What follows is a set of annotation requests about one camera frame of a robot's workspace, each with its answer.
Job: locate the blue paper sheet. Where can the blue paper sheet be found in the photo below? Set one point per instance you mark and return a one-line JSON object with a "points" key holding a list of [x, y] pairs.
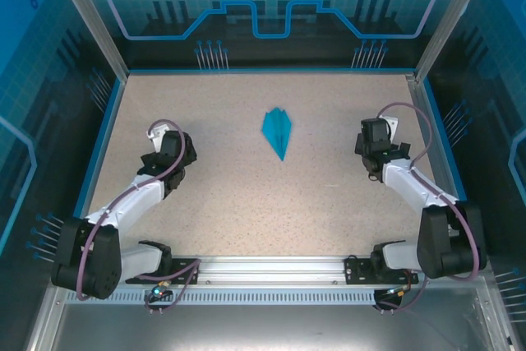
{"points": [[279, 133]]}

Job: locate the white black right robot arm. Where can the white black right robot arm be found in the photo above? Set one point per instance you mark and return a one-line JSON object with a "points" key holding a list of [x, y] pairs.
{"points": [[398, 180]]}

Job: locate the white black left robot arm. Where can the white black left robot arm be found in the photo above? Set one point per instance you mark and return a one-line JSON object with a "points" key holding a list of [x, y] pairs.
{"points": [[135, 207]]}

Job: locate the grey sheet metal tray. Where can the grey sheet metal tray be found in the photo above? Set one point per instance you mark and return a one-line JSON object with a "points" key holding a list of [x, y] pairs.
{"points": [[263, 330]]}

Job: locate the blue table edge strip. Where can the blue table edge strip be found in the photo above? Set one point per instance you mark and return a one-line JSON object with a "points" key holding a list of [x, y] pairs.
{"points": [[436, 121], [99, 162]]}

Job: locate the aluminium table edge rail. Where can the aluminium table edge rail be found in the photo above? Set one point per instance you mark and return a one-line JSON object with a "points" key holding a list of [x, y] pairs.
{"points": [[416, 96]]}

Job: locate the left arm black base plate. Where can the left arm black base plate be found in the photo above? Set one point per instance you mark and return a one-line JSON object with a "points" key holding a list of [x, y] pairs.
{"points": [[185, 271]]}

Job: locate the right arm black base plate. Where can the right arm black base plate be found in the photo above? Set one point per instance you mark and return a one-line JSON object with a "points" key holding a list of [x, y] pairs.
{"points": [[357, 271]]}

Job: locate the blue printed enclosure panel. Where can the blue printed enclosure panel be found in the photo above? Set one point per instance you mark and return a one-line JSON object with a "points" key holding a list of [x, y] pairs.
{"points": [[41, 121], [493, 121]]}

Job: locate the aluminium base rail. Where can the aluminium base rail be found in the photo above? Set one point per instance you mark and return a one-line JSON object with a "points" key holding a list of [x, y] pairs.
{"points": [[271, 269]]}

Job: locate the aluminium frame post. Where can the aluminium frame post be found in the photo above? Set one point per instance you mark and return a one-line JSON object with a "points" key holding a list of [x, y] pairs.
{"points": [[98, 26], [446, 18]]}

